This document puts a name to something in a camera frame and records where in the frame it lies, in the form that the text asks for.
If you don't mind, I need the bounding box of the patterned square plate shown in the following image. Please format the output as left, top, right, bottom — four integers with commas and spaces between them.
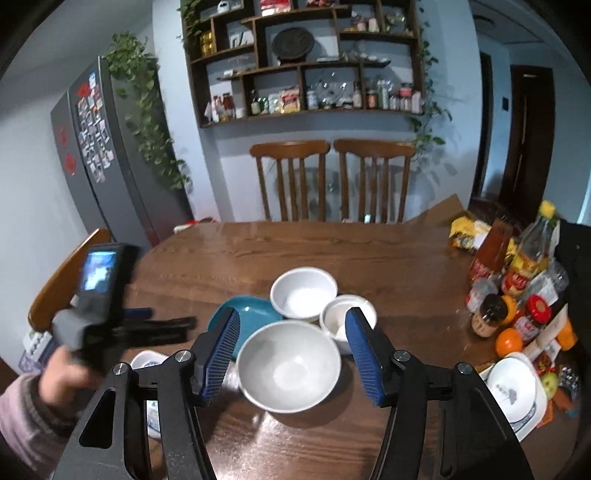
130, 350, 167, 441

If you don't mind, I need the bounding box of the blue square plate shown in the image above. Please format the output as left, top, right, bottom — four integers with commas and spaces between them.
207, 295, 283, 361

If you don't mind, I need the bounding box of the small white ramekin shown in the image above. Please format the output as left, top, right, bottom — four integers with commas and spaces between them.
320, 294, 378, 355

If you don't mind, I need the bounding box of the large white bowl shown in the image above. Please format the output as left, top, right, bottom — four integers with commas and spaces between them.
236, 320, 342, 414

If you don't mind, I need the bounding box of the medium white bowl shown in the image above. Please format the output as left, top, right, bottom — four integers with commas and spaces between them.
270, 267, 338, 322

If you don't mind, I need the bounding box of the pink sleeved forearm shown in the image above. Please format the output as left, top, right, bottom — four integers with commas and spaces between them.
1, 374, 77, 480

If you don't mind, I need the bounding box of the person's left hand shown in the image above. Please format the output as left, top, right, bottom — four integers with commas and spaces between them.
38, 346, 103, 414

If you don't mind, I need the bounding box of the wooden chair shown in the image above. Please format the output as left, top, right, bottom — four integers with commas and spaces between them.
249, 140, 331, 222
28, 228, 111, 333
332, 138, 417, 224

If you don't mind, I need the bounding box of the white power strip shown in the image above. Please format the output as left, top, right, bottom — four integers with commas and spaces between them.
23, 330, 55, 365

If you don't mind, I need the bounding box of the grey refrigerator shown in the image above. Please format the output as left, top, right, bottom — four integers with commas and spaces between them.
50, 57, 193, 251

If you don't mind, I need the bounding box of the dark sauce jar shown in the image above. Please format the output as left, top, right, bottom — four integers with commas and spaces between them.
471, 294, 509, 338

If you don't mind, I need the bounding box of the cardboard box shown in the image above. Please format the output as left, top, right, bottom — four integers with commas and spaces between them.
408, 194, 471, 227

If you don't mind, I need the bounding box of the orange fruit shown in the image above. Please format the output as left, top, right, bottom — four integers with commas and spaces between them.
495, 328, 523, 358

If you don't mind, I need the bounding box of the yellow snack bag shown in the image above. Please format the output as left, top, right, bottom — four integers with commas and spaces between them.
449, 216, 491, 253

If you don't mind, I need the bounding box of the red sauce bottle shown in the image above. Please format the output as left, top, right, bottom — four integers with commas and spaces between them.
468, 218, 513, 285

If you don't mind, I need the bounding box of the patterned dish on trivet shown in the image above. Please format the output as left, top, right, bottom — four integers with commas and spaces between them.
480, 352, 548, 442

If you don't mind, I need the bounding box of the red lid jar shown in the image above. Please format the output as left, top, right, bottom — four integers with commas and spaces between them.
513, 294, 551, 344

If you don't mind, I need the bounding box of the yellow cap oil bottle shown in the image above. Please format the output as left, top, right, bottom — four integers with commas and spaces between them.
501, 200, 556, 298

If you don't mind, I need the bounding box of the back right wooden chair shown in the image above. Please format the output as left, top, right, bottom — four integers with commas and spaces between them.
332, 138, 417, 224

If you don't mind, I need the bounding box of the back left wooden chair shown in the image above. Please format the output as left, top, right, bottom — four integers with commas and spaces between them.
249, 140, 331, 222

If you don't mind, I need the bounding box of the right green vine plant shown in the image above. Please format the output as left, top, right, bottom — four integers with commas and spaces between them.
407, 1, 453, 164

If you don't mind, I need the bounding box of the dark wooden door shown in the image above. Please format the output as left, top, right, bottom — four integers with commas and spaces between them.
499, 65, 555, 227

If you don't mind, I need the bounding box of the hanging green vine plant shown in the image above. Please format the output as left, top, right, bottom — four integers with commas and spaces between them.
105, 31, 190, 191

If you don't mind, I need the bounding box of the dark wooden wall shelf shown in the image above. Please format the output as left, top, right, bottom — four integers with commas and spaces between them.
179, 1, 426, 128

